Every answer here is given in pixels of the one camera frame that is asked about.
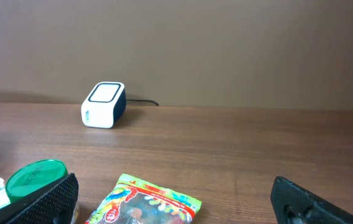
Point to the green lid jar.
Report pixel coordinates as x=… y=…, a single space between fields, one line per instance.
x=34 y=176

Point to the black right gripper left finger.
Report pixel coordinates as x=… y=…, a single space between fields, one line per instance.
x=53 y=203

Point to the Haribo gummy candy bag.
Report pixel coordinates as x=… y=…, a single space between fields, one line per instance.
x=136 y=201

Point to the white barcode scanner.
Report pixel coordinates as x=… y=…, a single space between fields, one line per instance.
x=104 y=105

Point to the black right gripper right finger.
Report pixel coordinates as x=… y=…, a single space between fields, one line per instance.
x=294 y=204

